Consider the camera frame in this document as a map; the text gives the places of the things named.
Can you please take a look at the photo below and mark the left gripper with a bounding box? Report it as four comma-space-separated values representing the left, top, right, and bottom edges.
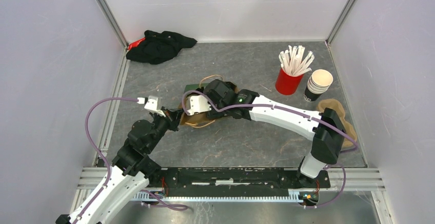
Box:
146, 105, 185, 152

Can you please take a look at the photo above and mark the green paper bag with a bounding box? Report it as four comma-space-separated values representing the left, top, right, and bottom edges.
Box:
180, 74, 226, 128

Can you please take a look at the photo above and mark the stack of paper cups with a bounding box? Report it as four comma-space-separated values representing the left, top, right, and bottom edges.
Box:
304, 69, 333, 102

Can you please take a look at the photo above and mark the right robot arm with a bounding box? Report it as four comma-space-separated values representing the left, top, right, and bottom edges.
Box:
203, 79, 345, 187

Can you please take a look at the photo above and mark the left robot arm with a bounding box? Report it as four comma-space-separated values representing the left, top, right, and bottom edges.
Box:
55, 108, 183, 223

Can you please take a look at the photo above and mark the black cloth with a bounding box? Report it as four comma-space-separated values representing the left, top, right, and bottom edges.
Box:
126, 30, 197, 65

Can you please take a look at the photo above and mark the red object behind bag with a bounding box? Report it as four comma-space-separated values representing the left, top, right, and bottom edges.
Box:
127, 37, 145, 51

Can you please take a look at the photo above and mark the red cup holder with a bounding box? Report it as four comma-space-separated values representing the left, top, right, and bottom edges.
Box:
275, 69, 304, 95

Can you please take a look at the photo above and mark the brown cardboard cup carrier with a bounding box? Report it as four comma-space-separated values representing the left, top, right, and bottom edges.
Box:
317, 99, 358, 142

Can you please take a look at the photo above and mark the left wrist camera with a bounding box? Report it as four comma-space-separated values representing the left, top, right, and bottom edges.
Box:
137, 96, 166, 117

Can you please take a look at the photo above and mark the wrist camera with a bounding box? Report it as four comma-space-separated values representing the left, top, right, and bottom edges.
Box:
137, 96, 166, 117
186, 95, 212, 116

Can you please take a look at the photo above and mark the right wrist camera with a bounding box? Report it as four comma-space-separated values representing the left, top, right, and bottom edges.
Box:
186, 95, 212, 116

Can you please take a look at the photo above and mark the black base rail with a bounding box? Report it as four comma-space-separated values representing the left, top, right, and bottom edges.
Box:
146, 167, 331, 197

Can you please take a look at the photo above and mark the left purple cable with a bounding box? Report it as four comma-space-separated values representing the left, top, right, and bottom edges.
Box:
72, 96, 189, 224

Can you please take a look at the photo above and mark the purple cable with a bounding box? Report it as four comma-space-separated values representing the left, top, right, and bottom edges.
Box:
182, 90, 358, 210
72, 96, 189, 224

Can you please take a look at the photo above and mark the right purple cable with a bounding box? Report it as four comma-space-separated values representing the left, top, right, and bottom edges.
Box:
182, 90, 358, 210

